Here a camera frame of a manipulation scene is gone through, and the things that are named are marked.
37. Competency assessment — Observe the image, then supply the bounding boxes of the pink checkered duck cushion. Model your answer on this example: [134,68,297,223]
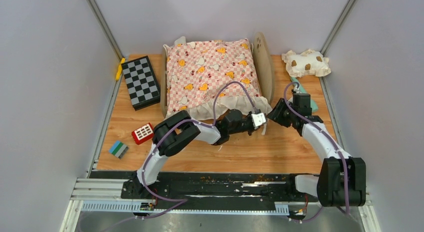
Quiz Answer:
[163,36,273,122]

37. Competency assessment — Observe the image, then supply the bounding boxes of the cream pillow brown spots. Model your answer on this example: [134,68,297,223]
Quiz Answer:
[281,49,332,78]

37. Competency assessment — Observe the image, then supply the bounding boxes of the blue green grey block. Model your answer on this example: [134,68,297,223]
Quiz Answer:
[109,141,129,159]

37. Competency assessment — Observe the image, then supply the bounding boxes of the red white window brick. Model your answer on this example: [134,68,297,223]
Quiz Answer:
[131,123,154,145]

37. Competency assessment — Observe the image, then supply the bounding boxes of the yellow clip on frame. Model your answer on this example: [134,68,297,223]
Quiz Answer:
[115,57,126,81]

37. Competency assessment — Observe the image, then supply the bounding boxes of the wooden pet bed striped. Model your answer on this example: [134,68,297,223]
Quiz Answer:
[160,32,276,119]

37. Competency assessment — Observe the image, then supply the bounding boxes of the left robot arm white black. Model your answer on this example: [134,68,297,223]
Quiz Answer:
[121,109,267,199]

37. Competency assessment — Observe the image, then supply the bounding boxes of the teal cylindrical toy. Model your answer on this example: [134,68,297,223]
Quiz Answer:
[290,77,319,113]

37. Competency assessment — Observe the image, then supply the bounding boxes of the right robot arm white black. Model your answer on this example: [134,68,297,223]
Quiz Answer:
[267,93,366,207]

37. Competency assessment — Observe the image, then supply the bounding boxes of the black grey chessboard box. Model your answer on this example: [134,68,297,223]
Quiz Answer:
[121,56,161,111]

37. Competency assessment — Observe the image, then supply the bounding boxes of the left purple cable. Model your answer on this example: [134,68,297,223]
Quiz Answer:
[132,81,261,219]

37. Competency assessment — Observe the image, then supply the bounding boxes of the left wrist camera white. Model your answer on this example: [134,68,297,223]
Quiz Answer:
[251,112,267,129]

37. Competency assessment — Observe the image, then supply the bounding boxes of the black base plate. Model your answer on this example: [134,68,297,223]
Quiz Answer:
[90,170,329,212]

